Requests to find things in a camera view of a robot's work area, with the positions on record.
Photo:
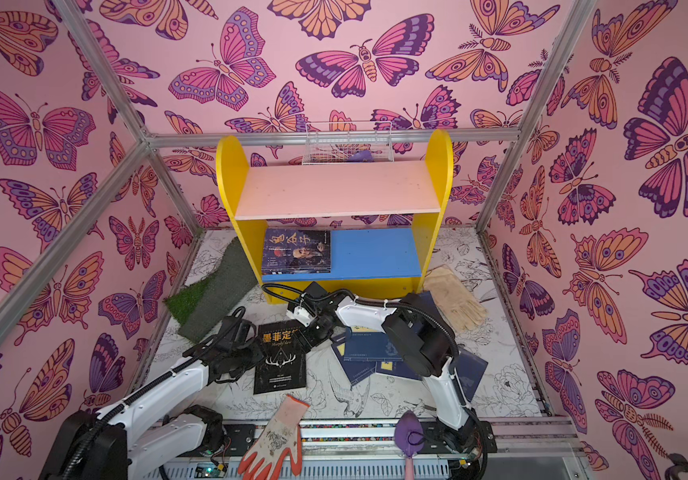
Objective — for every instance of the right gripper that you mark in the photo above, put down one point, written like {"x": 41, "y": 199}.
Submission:
{"x": 311, "y": 330}

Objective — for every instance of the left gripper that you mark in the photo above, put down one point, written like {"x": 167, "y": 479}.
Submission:
{"x": 258, "y": 357}

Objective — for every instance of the black antler cover book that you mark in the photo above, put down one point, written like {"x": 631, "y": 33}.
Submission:
{"x": 284, "y": 364}

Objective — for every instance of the black wolf cover book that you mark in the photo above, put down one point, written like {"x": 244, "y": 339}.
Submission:
{"x": 295, "y": 270}

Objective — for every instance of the purple old man cover book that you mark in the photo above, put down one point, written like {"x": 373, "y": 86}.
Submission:
{"x": 296, "y": 247}

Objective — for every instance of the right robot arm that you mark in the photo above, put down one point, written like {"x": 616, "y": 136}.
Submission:
{"x": 423, "y": 340}

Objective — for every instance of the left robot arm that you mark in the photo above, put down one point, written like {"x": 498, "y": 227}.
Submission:
{"x": 140, "y": 433}

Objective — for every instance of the green artificial grass mat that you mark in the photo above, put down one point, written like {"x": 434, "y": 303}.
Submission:
{"x": 199, "y": 307}

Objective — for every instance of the top blue thread-bound book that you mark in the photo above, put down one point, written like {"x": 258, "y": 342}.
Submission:
{"x": 369, "y": 346}

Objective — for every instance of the blue book lower left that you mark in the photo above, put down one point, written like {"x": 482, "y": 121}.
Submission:
{"x": 355, "y": 371}

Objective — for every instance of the blue book lower middle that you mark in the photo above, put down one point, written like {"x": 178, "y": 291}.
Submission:
{"x": 397, "y": 369}

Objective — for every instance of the red white work glove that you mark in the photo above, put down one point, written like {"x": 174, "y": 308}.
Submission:
{"x": 280, "y": 439}

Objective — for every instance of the green circuit board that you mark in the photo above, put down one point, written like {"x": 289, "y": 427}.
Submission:
{"x": 211, "y": 470}

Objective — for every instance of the yellow pink blue bookshelf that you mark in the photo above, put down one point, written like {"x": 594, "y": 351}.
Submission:
{"x": 379, "y": 263}

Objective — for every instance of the beige work glove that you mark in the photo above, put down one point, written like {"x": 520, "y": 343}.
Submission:
{"x": 459, "y": 306}

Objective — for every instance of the blue book right front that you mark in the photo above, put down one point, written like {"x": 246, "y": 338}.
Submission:
{"x": 470, "y": 370}

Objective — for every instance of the purple item in basket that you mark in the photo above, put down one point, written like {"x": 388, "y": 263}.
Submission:
{"x": 361, "y": 156}

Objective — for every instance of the clear wire basket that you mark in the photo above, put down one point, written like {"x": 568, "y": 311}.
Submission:
{"x": 334, "y": 141}

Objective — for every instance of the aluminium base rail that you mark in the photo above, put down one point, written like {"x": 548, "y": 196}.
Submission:
{"x": 530, "y": 448}

